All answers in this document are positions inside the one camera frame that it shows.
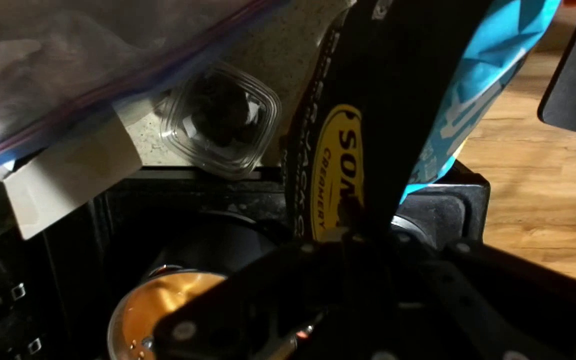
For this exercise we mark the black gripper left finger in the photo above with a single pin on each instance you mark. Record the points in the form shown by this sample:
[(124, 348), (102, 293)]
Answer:
[(280, 286)]

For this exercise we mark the light blue snack bag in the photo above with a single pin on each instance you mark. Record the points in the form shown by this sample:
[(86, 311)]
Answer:
[(488, 72)]

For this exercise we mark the clear plastic container dark contents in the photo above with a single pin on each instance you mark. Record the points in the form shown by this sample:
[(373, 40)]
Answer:
[(224, 120)]

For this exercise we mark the black Sonoma crisps bag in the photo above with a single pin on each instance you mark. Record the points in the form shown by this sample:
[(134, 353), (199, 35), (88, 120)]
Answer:
[(381, 100)]

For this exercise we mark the clear zip bag white contents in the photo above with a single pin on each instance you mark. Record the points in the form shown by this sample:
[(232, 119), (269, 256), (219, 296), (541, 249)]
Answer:
[(69, 61)]

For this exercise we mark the black pot with brown soup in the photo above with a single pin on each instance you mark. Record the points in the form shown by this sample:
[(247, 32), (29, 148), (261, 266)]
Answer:
[(148, 307)]

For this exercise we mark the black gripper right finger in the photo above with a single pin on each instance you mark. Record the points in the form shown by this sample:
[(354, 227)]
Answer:
[(501, 293)]

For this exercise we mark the black electric stove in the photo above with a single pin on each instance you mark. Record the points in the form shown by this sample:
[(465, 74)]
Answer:
[(69, 281)]

